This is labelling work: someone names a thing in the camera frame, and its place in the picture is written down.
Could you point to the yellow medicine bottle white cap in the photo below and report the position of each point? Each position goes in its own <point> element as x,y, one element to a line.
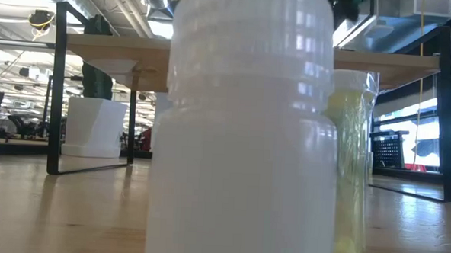
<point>352,147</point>

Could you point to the wooden shelf black metal legs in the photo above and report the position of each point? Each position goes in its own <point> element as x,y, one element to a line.
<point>118,57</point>

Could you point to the white faceted plant pot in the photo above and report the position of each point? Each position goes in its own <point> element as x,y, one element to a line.
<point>94,128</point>

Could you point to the green cactus plant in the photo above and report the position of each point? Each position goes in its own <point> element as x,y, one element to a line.
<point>96,82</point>

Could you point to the black perforated basket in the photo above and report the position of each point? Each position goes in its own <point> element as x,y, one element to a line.
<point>388,150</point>

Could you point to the silver rectangular ventilation duct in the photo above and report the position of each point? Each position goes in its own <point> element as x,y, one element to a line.
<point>397,31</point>

